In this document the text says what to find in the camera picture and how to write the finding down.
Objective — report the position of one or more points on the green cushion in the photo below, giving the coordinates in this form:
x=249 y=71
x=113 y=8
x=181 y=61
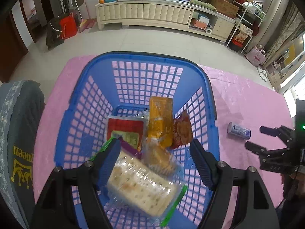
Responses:
x=202 y=3

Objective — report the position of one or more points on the red bag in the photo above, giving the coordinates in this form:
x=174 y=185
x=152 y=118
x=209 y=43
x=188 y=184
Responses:
x=68 y=26

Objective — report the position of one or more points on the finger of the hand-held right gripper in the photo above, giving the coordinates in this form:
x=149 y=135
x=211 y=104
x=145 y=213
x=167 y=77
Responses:
x=276 y=131
x=262 y=150

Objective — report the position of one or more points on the brown wooden door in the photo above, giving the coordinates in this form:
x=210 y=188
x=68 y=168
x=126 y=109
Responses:
x=3 y=52

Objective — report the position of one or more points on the person's right forearm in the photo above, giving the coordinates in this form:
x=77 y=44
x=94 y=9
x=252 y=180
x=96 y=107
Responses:
x=294 y=205

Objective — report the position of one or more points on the arched standing mirror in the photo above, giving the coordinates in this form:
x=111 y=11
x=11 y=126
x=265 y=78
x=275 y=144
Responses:
x=292 y=58

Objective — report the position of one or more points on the black upright bag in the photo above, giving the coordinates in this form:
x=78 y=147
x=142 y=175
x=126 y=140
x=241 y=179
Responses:
x=65 y=3

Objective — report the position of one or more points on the white slippers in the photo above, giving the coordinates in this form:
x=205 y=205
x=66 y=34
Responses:
x=263 y=73

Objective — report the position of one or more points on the light blue box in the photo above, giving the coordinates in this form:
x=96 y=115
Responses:
x=203 y=18

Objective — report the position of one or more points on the yellow snack packet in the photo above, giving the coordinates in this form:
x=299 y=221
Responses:
x=159 y=119

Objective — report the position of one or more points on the silver standing air conditioner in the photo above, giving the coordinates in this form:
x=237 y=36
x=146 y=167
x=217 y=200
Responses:
x=274 y=12

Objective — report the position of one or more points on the white paper roll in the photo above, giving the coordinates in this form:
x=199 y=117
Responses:
x=209 y=31

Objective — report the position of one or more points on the blue fruit plate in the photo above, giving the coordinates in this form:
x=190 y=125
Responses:
x=109 y=0

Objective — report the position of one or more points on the red snack packet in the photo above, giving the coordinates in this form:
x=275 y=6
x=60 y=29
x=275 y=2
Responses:
x=124 y=125

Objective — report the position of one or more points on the black suitcase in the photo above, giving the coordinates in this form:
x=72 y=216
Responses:
x=53 y=34

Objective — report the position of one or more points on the blue plastic basket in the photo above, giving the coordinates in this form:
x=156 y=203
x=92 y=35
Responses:
x=143 y=57

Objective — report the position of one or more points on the orange printed snack packet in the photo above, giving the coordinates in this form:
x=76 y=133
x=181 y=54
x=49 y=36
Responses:
x=182 y=131

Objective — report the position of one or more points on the broom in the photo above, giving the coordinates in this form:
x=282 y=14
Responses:
x=86 y=23

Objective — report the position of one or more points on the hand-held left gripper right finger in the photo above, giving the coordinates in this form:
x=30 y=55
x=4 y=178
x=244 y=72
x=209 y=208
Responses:
x=205 y=167

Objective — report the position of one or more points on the cream television cabinet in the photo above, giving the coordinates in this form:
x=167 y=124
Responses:
x=143 y=12

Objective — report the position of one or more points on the small blue white packet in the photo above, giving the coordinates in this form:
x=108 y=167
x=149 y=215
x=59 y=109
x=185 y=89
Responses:
x=239 y=130

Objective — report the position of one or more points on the orange flat box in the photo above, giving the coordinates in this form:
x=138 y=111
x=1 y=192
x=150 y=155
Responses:
x=200 y=24

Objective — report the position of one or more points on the brown cardboard box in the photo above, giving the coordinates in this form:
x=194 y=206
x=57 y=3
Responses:
x=224 y=4

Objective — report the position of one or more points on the pink bag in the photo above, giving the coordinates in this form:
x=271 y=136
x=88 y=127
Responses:
x=256 y=56

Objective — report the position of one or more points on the purple snack packet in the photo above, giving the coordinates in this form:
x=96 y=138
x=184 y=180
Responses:
x=129 y=148

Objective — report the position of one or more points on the beige patterned curtain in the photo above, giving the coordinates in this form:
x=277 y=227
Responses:
x=289 y=33

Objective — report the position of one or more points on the clear round cake packet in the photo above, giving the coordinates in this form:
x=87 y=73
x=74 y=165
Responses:
x=158 y=158

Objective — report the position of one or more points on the white printed box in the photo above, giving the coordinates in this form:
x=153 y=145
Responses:
x=246 y=29

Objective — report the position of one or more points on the orange printed box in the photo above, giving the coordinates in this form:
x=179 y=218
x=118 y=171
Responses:
x=240 y=38

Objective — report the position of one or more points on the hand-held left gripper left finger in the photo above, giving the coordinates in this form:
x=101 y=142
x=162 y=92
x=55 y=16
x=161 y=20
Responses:
x=109 y=162

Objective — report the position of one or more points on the green-edged cracker packet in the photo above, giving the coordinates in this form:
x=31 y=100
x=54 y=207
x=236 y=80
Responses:
x=143 y=190

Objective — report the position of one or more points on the pink tablecloth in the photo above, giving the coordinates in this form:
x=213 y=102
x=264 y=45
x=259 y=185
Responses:
x=238 y=95

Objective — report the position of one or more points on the white metal rack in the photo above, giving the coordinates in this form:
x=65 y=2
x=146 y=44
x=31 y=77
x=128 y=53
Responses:
x=253 y=4

